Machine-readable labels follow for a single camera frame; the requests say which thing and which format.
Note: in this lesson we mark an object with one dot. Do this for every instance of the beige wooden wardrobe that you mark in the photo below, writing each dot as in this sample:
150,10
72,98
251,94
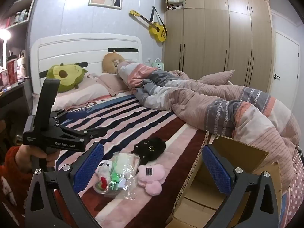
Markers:
213,40

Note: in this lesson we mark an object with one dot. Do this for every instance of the cardboard box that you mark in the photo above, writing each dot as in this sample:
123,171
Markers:
239,154

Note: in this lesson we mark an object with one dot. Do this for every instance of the white bottle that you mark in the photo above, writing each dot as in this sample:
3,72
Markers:
22,64

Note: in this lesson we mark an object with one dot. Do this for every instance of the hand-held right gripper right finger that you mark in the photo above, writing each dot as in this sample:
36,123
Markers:
216,171

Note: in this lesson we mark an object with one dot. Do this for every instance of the striped fleece blanket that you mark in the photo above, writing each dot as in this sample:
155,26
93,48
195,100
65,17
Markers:
133,123

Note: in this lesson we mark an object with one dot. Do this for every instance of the folded clothes in wardrobe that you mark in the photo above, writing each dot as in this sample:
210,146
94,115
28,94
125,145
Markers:
175,1

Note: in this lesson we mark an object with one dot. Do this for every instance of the black cat plush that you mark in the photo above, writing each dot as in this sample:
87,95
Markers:
152,148

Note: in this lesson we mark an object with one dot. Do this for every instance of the wall shelf unit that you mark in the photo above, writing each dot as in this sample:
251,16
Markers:
21,7

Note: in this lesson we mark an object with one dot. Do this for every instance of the white desk lamp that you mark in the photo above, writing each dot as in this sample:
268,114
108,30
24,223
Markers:
4,36

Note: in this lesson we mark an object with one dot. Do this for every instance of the small green bag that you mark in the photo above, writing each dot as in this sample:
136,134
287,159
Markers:
158,64

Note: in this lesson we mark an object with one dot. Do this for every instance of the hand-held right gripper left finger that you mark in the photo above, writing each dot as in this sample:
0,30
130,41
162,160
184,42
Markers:
89,166

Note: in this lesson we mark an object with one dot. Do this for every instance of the pink grey striped duvet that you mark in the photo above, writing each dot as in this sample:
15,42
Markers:
201,104

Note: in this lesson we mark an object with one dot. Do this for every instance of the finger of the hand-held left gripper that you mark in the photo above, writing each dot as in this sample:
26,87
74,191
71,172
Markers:
85,133
68,115

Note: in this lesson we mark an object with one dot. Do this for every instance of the white door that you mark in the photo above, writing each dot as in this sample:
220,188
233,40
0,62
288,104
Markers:
286,64

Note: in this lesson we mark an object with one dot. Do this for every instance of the pink striped pillow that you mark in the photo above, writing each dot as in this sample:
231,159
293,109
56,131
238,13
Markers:
217,77

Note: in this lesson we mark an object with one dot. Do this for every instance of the small white red plush toy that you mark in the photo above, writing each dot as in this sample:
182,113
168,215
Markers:
104,173

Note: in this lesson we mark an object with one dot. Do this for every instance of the dark desk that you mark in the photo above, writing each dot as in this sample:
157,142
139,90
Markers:
11,95

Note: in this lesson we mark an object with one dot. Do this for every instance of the pink polka dot sheet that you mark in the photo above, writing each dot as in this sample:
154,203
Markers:
293,190

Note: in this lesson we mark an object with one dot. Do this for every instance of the person's left forearm red sleeve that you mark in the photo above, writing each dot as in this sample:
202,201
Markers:
13,182

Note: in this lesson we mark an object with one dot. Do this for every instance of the person's left hand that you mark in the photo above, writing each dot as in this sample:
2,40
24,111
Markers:
23,154

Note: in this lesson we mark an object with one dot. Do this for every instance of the green avocado plush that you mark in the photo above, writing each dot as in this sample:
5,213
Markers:
68,78

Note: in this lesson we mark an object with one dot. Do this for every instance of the clear plastic bag of toys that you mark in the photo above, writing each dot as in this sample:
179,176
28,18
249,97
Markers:
125,171

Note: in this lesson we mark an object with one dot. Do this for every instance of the orange plush cushion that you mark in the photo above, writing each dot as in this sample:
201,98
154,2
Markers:
110,63

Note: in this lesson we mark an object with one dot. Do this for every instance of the pink plush toy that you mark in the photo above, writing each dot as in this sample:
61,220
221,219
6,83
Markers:
150,178

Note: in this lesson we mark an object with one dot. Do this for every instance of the white bed headboard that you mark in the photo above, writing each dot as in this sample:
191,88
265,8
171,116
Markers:
83,49

